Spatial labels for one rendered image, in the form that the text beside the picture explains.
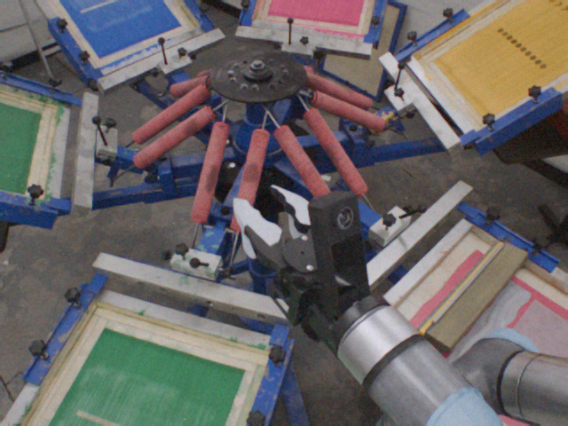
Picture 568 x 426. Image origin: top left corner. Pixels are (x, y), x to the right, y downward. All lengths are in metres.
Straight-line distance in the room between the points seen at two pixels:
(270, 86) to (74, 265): 1.74
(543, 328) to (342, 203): 1.08
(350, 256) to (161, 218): 2.46
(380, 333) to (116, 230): 2.53
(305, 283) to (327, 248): 0.05
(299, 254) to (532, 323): 1.04
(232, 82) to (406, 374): 1.16
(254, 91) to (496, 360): 1.06
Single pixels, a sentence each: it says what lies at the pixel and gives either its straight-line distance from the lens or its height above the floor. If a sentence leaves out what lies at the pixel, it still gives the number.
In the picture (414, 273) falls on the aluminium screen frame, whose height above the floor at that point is 0.99.
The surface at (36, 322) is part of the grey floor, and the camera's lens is 2.68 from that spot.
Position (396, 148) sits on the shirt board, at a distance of 1.86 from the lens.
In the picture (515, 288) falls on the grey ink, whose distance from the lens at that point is 1.50.
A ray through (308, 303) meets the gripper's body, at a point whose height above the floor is 1.64.
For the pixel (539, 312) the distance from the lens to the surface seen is 1.49.
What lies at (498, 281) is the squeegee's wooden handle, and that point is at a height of 1.06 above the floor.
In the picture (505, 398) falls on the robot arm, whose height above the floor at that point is 1.61.
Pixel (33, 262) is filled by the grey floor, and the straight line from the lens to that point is 2.93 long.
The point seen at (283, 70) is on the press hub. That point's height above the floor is 1.32.
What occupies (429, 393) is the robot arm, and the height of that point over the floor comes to 1.69.
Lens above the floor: 2.08
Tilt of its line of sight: 47 degrees down
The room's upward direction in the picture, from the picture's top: straight up
